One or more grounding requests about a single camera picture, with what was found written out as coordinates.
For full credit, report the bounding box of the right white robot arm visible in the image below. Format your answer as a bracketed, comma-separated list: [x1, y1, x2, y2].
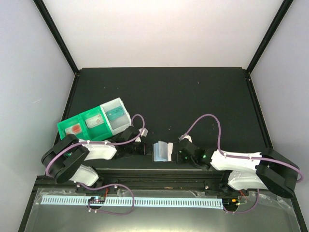
[168, 139, 301, 198]

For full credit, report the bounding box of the left black frame post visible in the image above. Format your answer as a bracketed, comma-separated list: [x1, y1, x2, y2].
[33, 0, 79, 75]

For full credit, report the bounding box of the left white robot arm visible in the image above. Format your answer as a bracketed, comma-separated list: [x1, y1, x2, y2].
[41, 126, 147, 193]

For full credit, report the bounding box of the small circuit board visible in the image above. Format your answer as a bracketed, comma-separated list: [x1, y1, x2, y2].
[88, 196, 105, 204]

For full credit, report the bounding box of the black aluminium rail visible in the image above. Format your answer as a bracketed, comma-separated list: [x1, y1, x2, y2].
[98, 169, 231, 190]

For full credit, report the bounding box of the green divided bin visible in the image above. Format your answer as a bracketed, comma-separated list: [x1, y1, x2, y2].
[57, 106, 112, 141]

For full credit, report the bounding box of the red circle card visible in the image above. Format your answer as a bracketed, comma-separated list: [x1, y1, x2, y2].
[65, 123, 83, 136]

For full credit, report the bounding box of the right black frame post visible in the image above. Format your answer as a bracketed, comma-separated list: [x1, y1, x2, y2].
[246, 0, 293, 74]

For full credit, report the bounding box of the black frame post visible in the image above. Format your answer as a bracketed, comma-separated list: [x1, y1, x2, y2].
[246, 0, 293, 74]
[33, 0, 79, 75]

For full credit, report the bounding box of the clear white bin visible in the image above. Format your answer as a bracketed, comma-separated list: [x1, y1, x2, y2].
[100, 98, 131, 135]

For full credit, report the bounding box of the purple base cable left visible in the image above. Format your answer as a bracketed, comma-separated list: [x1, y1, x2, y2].
[86, 183, 136, 216]

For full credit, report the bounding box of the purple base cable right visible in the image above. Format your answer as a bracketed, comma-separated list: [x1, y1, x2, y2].
[223, 188, 261, 215]

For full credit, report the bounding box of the white slotted cable duct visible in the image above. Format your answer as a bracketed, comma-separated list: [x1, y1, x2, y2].
[41, 195, 223, 209]

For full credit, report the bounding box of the white floral card in bin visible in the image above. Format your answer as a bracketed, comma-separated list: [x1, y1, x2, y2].
[85, 114, 104, 129]

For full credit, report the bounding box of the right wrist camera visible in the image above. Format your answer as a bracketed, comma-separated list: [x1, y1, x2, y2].
[179, 134, 192, 143]

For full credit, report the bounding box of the teal VIP card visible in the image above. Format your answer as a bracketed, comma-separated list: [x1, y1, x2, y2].
[106, 106, 124, 121]

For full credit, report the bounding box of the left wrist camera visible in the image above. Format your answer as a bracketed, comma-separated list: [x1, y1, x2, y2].
[135, 128, 148, 143]

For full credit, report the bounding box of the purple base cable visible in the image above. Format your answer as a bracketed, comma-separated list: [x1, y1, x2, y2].
[223, 188, 261, 215]
[86, 183, 136, 216]

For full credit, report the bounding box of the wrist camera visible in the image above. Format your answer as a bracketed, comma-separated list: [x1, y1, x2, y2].
[135, 128, 148, 143]
[179, 134, 192, 143]

